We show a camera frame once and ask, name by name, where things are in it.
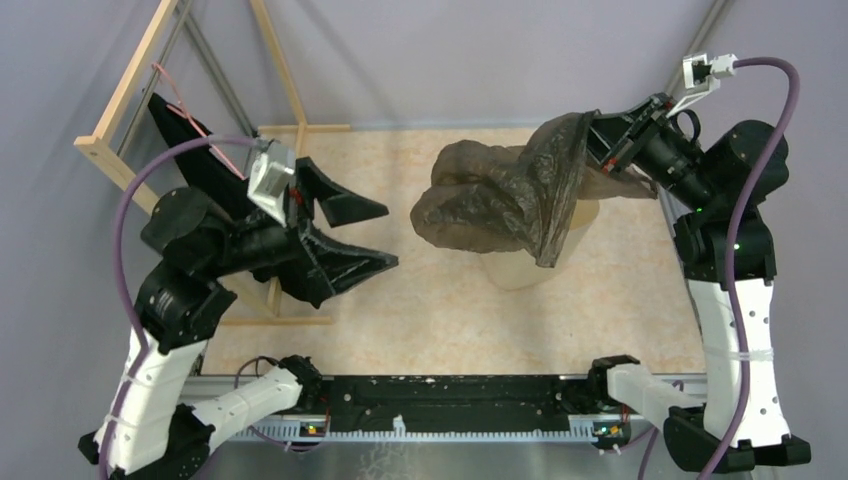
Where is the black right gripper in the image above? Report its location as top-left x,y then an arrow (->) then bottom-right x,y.
562,91 -> 716,211

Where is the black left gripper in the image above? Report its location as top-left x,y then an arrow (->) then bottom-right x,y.
207,153 -> 404,289

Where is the dark translucent trash bag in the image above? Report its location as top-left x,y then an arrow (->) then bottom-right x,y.
410,111 -> 658,268

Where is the beige plastic trash bin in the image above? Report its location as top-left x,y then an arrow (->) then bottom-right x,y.
478,200 -> 601,291

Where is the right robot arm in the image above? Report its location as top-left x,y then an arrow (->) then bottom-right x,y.
586,94 -> 811,477

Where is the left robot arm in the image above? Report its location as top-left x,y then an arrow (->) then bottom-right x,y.
78,153 -> 398,479

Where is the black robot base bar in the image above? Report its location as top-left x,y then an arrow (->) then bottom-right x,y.
258,374 -> 654,435

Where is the black hanging shirt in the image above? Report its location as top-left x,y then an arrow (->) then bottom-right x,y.
147,94 -> 337,308

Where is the pink clothes hanger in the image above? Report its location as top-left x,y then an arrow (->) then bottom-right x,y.
151,62 -> 246,180

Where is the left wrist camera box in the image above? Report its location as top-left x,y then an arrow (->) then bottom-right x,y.
247,137 -> 296,227

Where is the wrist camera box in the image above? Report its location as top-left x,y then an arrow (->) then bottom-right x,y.
666,53 -> 738,118
247,137 -> 296,227

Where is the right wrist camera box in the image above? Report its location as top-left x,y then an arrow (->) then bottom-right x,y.
666,53 -> 738,118

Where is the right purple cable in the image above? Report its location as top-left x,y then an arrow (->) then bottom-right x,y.
635,56 -> 802,480

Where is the purple cable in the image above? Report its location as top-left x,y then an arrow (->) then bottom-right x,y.
97,135 -> 263,480
635,56 -> 802,480

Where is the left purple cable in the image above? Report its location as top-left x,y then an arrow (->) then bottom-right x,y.
97,135 -> 263,480

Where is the aluminium frame rail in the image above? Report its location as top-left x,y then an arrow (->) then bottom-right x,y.
178,374 -> 710,446

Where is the wooden clothes rack frame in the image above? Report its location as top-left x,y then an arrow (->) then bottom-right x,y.
74,0 -> 354,327

